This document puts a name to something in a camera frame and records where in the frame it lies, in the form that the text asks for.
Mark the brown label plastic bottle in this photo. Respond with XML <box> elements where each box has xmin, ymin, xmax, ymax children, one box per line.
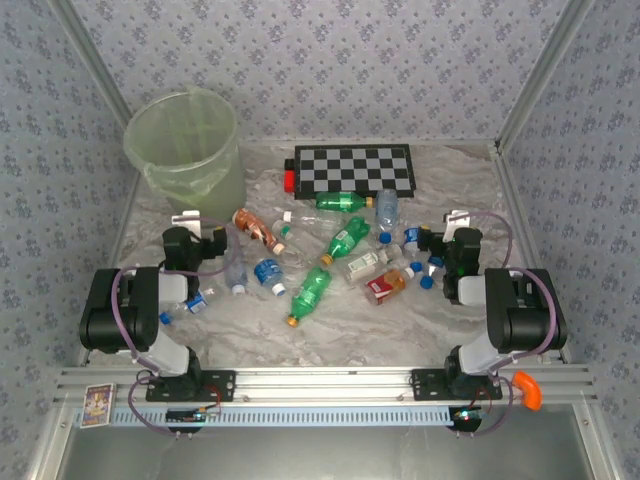
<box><xmin>232</xmin><ymin>208</ymin><xmax>287</xmax><ymax>255</ymax></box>

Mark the clear water bottle blue cap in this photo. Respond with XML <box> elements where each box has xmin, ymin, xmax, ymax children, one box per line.
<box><xmin>374</xmin><ymin>188</ymin><xmax>401</xmax><ymax>246</ymax></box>

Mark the crushed bottle blue label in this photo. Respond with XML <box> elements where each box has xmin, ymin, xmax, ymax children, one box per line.
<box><xmin>158</xmin><ymin>288</ymin><xmax>210</xmax><ymax>326</ymax></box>

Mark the blue label bottle white cap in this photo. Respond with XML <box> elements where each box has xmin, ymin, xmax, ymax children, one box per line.
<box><xmin>253</xmin><ymin>257</ymin><xmax>287</xmax><ymax>296</ymax></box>

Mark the clear bottle green white cap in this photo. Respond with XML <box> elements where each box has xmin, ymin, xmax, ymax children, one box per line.
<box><xmin>278</xmin><ymin>224</ymin><xmax>321</xmax><ymax>266</ymax></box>

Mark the white label plastic bottle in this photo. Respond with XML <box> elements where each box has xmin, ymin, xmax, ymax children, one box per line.
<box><xmin>344</xmin><ymin>243</ymin><xmax>405</xmax><ymax>286</ymax></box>

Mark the red label plastic bottle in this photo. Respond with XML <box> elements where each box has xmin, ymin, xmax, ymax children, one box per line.
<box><xmin>363</xmin><ymin>267</ymin><xmax>416</xmax><ymax>306</ymax></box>

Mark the green plastic bottle yellow cap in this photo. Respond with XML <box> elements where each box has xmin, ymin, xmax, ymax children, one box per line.
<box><xmin>320</xmin><ymin>215</ymin><xmax>372</xmax><ymax>266</ymax></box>
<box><xmin>314</xmin><ymin>191</ymin><xmax>375</xmax><ymax>211</ymax></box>
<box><xmin>285</xmin><ymin>266</ymin><xmax>334</xmax><ymax>329</ymax></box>

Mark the clear plastic bottle white cap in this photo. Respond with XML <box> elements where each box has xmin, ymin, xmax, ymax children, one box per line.
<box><xmin>279</xmin><ymin>210</ymin><xmax>346</xmax><ymax>236</ymax></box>

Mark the grey mesh waste bin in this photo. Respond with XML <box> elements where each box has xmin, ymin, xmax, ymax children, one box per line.
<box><xmin>123</xmin><ymin>88</ymin><xmax>247</xmax><ymax>224</ymax></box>

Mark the green plastic bin liner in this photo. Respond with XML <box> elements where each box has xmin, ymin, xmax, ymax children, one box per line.
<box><xmin>123</xmin><ymin>85</ymin><xmax>241</xmax><ymax>209</ymax></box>

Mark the black grey checkerboard panel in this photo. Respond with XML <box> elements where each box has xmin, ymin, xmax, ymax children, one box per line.
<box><xmin>293</xmin><ymin>143</ymin><xmax>417</xmax><ymax>201</ymax></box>

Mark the orange plastic hook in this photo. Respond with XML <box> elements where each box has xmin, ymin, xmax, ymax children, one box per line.
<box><xmin>512</xmin><ymin>370</ymin><xmax>544</xmax><ymax>412</ymax></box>

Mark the left circuit board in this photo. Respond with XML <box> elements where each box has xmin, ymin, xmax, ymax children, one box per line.
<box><xmin>166</xmin><ymin>407</ymin><xmax>221</xmax><ymax>422</ymax></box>

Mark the circuit board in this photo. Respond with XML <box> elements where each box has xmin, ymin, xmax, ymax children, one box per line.
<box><xmin>452</xmin><ymin>407</ymin><xmax>489</xmax><ymax>424</ymax></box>
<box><xmin>166</xmin><ymin>407</ymin><xmax>221</xmax><ymax>422</ymax></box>

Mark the right circuit board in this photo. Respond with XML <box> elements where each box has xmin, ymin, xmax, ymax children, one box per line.
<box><xmin>452</xmin><ymin>407</ymin><xmax>489</xmax><ymax>424</ymax></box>

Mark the playing card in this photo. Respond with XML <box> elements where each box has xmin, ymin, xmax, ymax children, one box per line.
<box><xmin>81</xmin><ymin>382</ymin><xmax>117</xmax><ymax>429</ymax></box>

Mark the grey metal shelf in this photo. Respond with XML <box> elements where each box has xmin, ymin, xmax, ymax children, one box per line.
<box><xmin>49</xmin><ymin>404</ymin><xmax>606</xmax><ymax>480</ymax></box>

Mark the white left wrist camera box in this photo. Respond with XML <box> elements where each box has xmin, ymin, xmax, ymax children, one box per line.
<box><xmin>171</xmin><ymin>209</ymin><xmax>201</xmax><ymax>236</ymax></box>

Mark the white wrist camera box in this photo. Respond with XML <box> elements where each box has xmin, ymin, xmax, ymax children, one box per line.
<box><xmin>171</xmin><ymin>209</ymin><xmax>201</xmax><ymax>236</ymax></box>
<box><xmin>443</xmin><ymin>209</ymin><xmax>474</xmax><ymax>234</ymax></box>

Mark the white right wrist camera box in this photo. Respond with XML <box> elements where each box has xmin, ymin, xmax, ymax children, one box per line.
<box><xmin>443</xmin><ymin>209</ymin><xmax>474</xmax><ymax>234</ymax></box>

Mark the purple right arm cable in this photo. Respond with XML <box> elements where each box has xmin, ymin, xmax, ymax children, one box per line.
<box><xmin>449</xmin><ymin>210</ymin><xmax>564</xmax><ymax>439</ymax></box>

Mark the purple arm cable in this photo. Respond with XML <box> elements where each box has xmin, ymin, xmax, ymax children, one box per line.
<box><xmin>110</xmin><ymin>217</ymin><xmax>246</xmax><ymax>439</ymax></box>
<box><xmin>449</xmin><ymin>210</ymin><xmax>564</xmax><ymax>439</ymax></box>

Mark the aluminium side rail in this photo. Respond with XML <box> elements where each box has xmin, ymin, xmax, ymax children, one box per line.
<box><xmin>492</xmin><ymin>143</ymin><xmax>571</xmax><ymax>362</ymax></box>

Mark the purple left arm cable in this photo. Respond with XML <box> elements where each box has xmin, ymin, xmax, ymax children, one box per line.
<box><xmin>110</xmin><ymin>217</ymin><xmax>246</xmax><ymax>439</ymax></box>

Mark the aluminium front rail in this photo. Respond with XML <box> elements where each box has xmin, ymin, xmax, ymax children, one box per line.
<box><xmin>54</xmin><ymin>366</ymin><xmax>599</xmax><ymax>405</ymax></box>

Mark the light blue cable duct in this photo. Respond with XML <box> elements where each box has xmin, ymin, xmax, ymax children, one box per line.
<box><xmin>74</xmin><ymin>405</ymin><xmax>459</xmax><ymax>429</ymax></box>

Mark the aluminium frame post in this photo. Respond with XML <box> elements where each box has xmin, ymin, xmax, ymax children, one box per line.
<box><xmin>49</xmin><ymin>0</ymin><xmax>134</xmax><ymax>126</ymax></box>
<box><xmin>494</xmin><ymin>0</ymin><xmax>596</xmax><ymax>149</ymax></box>

